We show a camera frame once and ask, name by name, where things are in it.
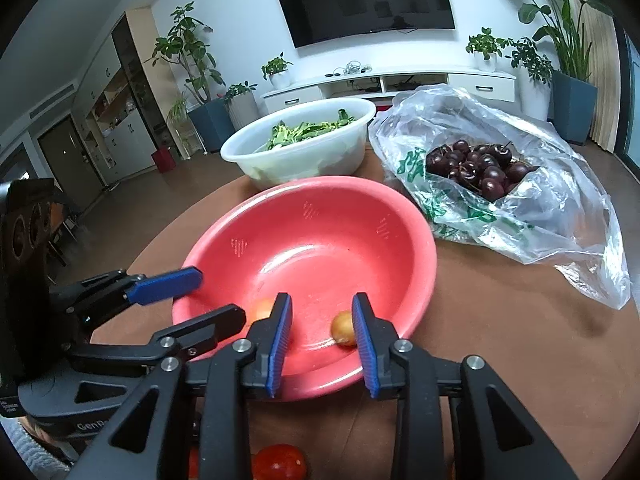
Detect white plastic vegetable basin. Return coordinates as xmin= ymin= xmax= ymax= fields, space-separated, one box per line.
xmin=220 ymin=98 xmax=376 ymax=190

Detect tall plant blue pot right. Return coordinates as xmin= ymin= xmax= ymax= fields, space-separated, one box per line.
xmin=518 ymin=0 xmax=612 ymax=145

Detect red tomato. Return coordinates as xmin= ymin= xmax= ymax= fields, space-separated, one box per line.
xmin=252 ymin=443 xmax=308 ymax=480

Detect tall tree blue pot left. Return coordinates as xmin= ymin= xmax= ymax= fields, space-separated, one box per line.
xmin=149 ymin=1 xmax=230 ymax=153

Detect red waste bin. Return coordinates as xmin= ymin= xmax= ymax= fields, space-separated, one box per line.
xmin=152 ymin=146 xmax=177 ymax=174

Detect small plant on cabinet right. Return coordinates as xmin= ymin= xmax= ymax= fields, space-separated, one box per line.
xmin=465 ymin=27 xmax=510 ymax=73

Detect green leafy vegetables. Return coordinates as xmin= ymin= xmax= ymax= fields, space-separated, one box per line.
xmin=259 ymin=108 xmax=355 ymax=151

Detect red plastic colander bowl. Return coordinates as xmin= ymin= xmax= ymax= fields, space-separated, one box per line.
xmin=172 ymin=177 xmax=437 ymax=401

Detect bushy plant white pot right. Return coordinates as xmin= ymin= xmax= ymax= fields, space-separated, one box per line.
xmin=503 ymin=37 xmax=553 ymax=122

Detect wall shelving cabinet unit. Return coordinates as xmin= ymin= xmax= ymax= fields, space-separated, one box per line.
xmin=72 ymin=6 xmax=189 ymax=185

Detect plant ribbed white pot left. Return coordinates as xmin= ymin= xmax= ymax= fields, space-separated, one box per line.
xmin=222 ymin=80 xmax=260 ymax=130

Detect dark cherries pile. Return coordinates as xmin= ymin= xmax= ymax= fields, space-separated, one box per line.
xmin=425 ymin=139 xmax=538 ymax=203

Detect white tv cabinet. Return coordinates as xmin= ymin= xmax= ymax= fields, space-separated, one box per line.
xmin=262 ymin=67 xmax=516 ymax=113

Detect clear plastic bag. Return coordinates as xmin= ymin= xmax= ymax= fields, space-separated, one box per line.
xmin=369 ymin=84 xmax=631 ymax=310

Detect small plant on cabinet left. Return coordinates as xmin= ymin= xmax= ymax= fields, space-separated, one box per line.
xmin=262 ymin=52 xmax=293 ymax=90

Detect small plant on cabinet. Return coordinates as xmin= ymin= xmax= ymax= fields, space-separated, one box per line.
xmin=262 ymin=52 xmax=293 ymax=90
xmin=465 ymin=27 xmax=510 ymax=73

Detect beige curtain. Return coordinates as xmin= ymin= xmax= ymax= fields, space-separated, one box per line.
xmin=578 ymin=4 xmax=622 ymax=153

